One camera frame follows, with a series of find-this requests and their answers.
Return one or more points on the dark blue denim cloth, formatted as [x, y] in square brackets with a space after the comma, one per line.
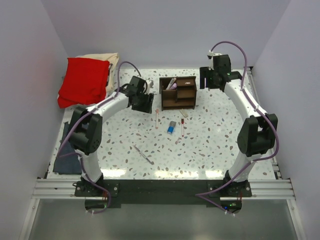
[67, 162]

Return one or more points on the beige folded cloth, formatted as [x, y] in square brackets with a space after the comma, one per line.
[113, 59]

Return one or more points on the white pen peach cap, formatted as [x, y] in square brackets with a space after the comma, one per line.
[157, 118]

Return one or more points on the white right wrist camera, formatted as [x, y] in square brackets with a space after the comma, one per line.
[210, 57]

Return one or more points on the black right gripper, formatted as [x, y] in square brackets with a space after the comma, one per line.
[205, 73]

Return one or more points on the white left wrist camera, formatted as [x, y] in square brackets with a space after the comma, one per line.
[149, 85]

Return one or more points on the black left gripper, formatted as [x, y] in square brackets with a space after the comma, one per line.
[147, 107]

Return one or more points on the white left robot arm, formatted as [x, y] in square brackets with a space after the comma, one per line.
[86, 124]

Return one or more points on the aluminium rail frame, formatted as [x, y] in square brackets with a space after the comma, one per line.
[163, 164]

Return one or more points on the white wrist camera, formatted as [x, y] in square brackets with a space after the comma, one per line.
[149, 85]
[210, 57]

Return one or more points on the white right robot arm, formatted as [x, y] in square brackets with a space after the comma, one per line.
[256, 136]

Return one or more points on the blue grey stamp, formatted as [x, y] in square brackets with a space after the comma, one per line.
[171, 127]

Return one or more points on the beige eraser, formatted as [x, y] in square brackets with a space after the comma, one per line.
[184, 113]

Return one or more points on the red white marker pen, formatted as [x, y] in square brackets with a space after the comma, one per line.
[182, 127]

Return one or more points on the red folded cloth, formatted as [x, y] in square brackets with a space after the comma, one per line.
[84, 82]

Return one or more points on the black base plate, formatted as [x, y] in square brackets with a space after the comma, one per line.
[113, 193]

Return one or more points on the brown wooden desk organizer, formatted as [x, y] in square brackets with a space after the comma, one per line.
[182, 97]

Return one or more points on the grey purple pen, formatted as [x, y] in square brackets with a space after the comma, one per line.
[143, 155]

